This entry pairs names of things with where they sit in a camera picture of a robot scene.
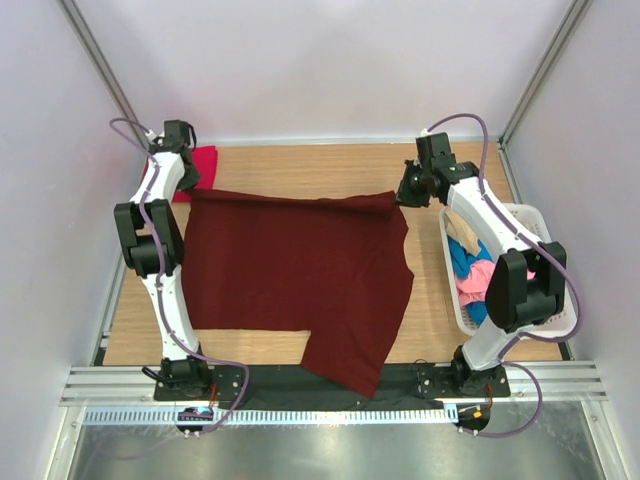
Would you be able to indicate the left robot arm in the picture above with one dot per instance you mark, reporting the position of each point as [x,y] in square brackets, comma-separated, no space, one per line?
[153,248]

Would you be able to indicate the folded red t-shirt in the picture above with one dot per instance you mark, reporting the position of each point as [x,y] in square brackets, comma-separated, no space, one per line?
[200,167]

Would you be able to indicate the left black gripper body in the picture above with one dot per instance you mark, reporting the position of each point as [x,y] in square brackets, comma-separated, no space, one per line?
[188,179]

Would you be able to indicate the pink t-shirt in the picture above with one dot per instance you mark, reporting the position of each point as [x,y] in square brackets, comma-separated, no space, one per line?
[474,286]

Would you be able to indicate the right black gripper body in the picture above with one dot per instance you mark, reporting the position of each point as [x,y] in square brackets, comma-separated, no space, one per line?
[412,191]

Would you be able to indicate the blue t-shirt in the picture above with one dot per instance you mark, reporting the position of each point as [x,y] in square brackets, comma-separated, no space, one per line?
[461,262]

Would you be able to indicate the beige t-shirt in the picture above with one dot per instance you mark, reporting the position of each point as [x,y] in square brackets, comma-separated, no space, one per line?
[458,229]

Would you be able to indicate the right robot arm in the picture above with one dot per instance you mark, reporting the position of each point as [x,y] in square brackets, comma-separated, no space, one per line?
[527,286]

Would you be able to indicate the white slotted cable duct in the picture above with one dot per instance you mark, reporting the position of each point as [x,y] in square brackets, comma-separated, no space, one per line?
[196,416]

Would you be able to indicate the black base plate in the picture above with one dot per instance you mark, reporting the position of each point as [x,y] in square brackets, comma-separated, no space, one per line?
[410,386]

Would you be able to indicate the dark red t-shirt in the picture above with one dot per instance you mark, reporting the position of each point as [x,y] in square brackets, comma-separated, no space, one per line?
[334,268]

